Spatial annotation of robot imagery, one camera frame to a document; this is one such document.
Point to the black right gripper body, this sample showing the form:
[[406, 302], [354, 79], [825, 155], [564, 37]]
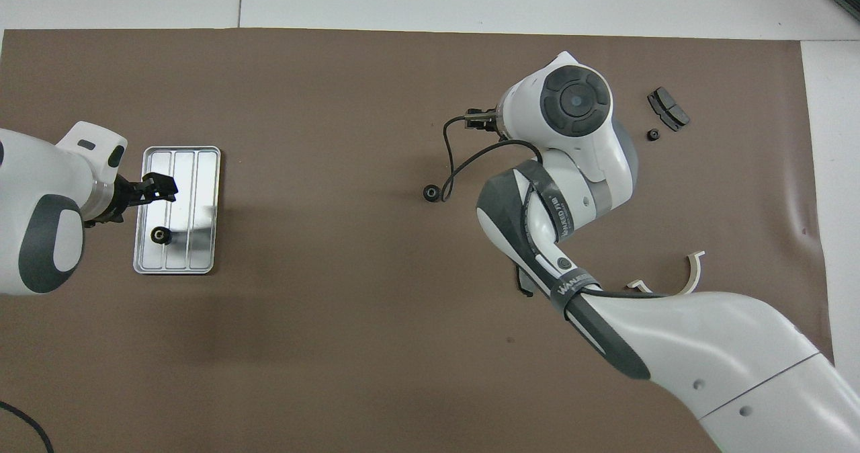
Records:
[[484, 124]]

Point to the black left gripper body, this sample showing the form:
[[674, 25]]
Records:
[[121, 201]]

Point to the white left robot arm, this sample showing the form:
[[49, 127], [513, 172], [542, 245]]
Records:
[[27, 184]]

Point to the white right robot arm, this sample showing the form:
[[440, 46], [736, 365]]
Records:
[[705, 345]]

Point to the silver metal tray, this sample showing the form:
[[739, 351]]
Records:
[[201, 224]]

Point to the long dark grey brake pad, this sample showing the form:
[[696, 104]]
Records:
[[526, 293]]

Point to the short dark grey brake pad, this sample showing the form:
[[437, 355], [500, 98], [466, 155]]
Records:
[[668, 109]]

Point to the brown table mat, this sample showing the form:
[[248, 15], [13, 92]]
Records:
[[302, 345]]

